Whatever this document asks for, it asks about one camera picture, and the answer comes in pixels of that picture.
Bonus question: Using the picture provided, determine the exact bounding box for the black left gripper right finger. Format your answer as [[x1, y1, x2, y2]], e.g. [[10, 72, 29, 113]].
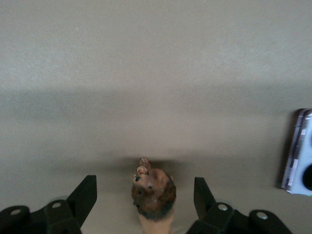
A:
[[186, 176, 293, 234]]

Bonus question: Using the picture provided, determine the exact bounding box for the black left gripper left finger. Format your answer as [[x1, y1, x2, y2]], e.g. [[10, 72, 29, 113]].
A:
[[0, 175, 98, 234]]

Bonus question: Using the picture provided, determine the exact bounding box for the brown lion statue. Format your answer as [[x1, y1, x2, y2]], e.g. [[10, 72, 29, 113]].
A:
[[131, 157, 177, 234]]

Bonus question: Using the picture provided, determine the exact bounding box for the lilac flip phone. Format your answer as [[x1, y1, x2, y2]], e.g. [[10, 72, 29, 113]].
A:
[[276, 108, 312, 195]]

